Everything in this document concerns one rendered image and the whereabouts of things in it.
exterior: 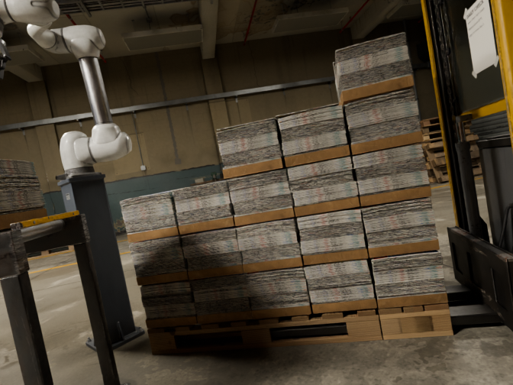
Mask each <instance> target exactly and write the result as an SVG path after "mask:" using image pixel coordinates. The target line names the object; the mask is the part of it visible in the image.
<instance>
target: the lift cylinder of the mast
mask: <svg viewBox="0 0 513 385"><path fill-rule="evenodd" d="M472 119H473V116H472V113H471V114H467V115H460V116H457V117H456V128H457V138H458V143H456V144H455V147H456V151H457V155H458V161H459V165H460V175H461V180H462V185H463V194H464V200H465V205H466V214H467V220H468V225H469V233H471V234H473V235H475V236H477V237H479V238H481V239H483V235H482V226H481V220H480V215H479V205H478V200H477V195H476V185H475V180H474V175H473V165H472V160H471V155H470V143H469V141H466V138H465V133H464V127H463V121H469V120H472ZM510 208H513V203H510V204H509V205H508V206H507V207H506V209H505V214H504V220H503V226H502V233H501V236H500V239H499V243H498V247H499V248H502V243H503V240H504V236H505V230H506V226H507V221H508V212H509V209H510Z"/></svg>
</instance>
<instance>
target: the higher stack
mask: <svg viewBox="0 0 513 385"><path fill-rule="evenodd" d="M405 35H406V33H405V32H403V33H400V34H393V35H389V36H386V37H381V38H378V39H375V40H369V41H367V42H363V43H360V44H355V45H352V46H349V47H345V48H341V49H339V50H335V62H333V65H334V63H335V67H334V76H335V84H336V88H337V97H338V101H339V102H340V95H341V92H342V91H345V90H349V89H355V88H358V87H361V86H368V85H371V84H374V83H380V82H384V81H387V80H390V79H397V78H400V77H403V76H410V75H411V74H412V73H413V72H414V71H413V69H412V65H411V59H409V55H408V54H407V53H408V47H407V44H406V43H407V42H406V36H405ZM411 87H412V86H408V87H405V88H401V89H395V90H391V91H388V92H381V93H378V94H375V95H368V96H364V97H361V98H358V99H351V100H348V101H344V103H343V106H342V112H343V115H344V121H345V122H344V124H345V128H346V134H345V136H346V137H347V144H348V145H349V146H350V145H351V144H358V143H363V142H367V141H374V140H378V139H382V138H389V137H393V136H398V135H402V134H409V133H413V132H417V131H421V127H420V126H421V125H420V120H419V117H418V114H419V113H418V112H419V110H418V106H417V104H416V103H417V101H415V99H416V97H415V91H414V90H413V89H410V88H411ZM416 143H419V142H416ZM416 143H412V144H405V145H401V146H396V147H389V148H385V149H381V150H373V151H369V152H365V153H361V154H353V155H350V156H352V157H350V158H351V161H352V164H353V165H352V168H353V169H352V173H353V180H355V181H356V182H357V183H356V184H357V190H358V196H359V197H361V196H369V195H375V194H380V193H389V192H394V191H399V190H404V189H414V188H419V187H424V186H429V185H430V184H429V180H428V179H429V178H428V171H427V170H426V169H427V166H426V165H425V164H426V160H425V157H422V156H424V154H423V153H422V152H424V151H423V150H422V148H421V147H422V144H417V145H413V144H416ZM409 145H411V146H409ZM359 207H360V210H361V212H360V213H361V216H362V217H361V218H362V221H363V230H364V240H365V244H366V246H367V248H378V247H385V246H390V245H397V244H408V243H415V242H421V241H432V240H437V231H436V230H438V229H437V228H436V226H435V223H436V222H435V220H436V219H435V218H434V210H432V203H431V199H430V198H428V197H421V198H416V199H406V200H401V201H396V202H386V203H381V204H375V205H365V206H361V205H360V206H359ZM441 255H442V254H441V252H440V251H439V250H432V251H421V252H414V253H408V254H396V255H389V256H383V257H371V258H369V254H368V258H367V263H368V266H369V270H370V275H371V279H372V284H373V291H374V293H375V295H376V299H388V298H395V297H403V296H420V295H429V294H438V293H446V289H445V285H444V284H445V282H444V272H443V268H442V266H443V259H442V256H441ZM375 310H376V312H378V313H379V319H380V323H381V328H382V337H383V339H384V340H389V339H400V338H423V337H435V336H447V335H453V329H452V324H451V319H450V310H449V305H448V303H447V302H444V303H435V304H426V305H416V306H400V307H391V308H382V309H379V308H378V306H377V308H375Z"/></svg>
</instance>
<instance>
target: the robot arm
mask: <svg viewBox="0 0 513 385"><path fill-rule="evenodd" d="M59 16H60V8H59V6H58V4H57V3H56V1H55V0H0V50H1V52H2V54H3V56H2V55H1V54H0V79H3V77H4V69H5V64H6V63H7V61H8V60H9V61H11V56H10V54H9V52H8V50H7V48H6V46H5V42H4V41H3V40H2V39H1V37H2V35H3V28H4V24H9V23H12V22H23V23H26V24H28V26H27V32H28V33H29V35H30V36H31V37H32V38H33V39H34V40H35V41H36V42H37V43H38V44H39V45H40V46H41V47H42V48H44V49H45V50H47V51H50V52H51V53H56V54H62V53H73V54H74V55H75V57H76V59H77V60H78V61H79V65H80V68H81V71H82V77H83V79H84V83H85V88H86V91H87V95H88V98H89V104H90V107H91V110H92V116H93V119H94V122H95V126H94V128H93V129H92V136H91V137H87V135H86V134H84V133H82V132H80V131H71V132H67V133H65V134H64V135H63V136H62V137H61V140H60V156H61V160H62V163H63V168H64V170H65V173H64V174H62V175H59V176H56V180H60V181H63V180H66V179H69V178H75V177H81V176H94V175H100V174H102V173H100V172H95V171H94V168H93V164H95V163H99V162H107V161H112V160H117V159H120V158H122V157H124V156H126V155H127V154H129V153H130V152H131V151H132V143H131V138H130V137H129V136H128V134H126V133H125V132H121V130H120V128H119V127H118V126H117V125H116V124H115V123H113V121H112V117H111V112H110V108H109V104H108V99H107V95H106V92H105V87H104V82H103V78H102V73H101V70H100V66H99V62H98V59H99V56H100V50H102V49H103V48H104V47H105V38H104V35H103V33H102V31H101V30H100V29H99V28H96V27H94V26H91V25H75V26H69V27H62V28H57V29H51V30H49V29H48V28H49V27H50V26H51V24H52V22H54V21H55V20H57V19H58V18H59Z"/></svg>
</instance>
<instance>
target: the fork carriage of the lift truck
mask: <svg viewBox="0 0 513 385"><path fill-rule="evenodd" d="M447 233H448V238H449V243H450V252H451V257H452V262H453V272H454V276H455V279H456V280H457V281H458V282H459V283H460V284H461V285H463V284H465V285H466V286H467V287H469V288H470V289H471V290H472V291H473V295H474V296H475V297H476V298H477V299H478V300H479V301H480V302H481V303H482V304H487V305H488V306H490V307H491V308H492V309H493V310H494V311H495V312H496V313H497V315H498V318H499V319H500V320H501V321H502V322H503V323H504V324H505V325H506V326H507V327H509V328H510V329H511V330H512V331H513V254H512V253H510V252H508V251H505V250H503V249H501V248H500V247H497V246H495V245H494V244H491V243H489V242H487V241H485V240H483V239H481V238H479V237H477V236H475V235H473V234H471V233H469V232H468V231H465V230H463V229H462V228H459V227H457V226H455V227H451V228H449V227H447Z"/></svg>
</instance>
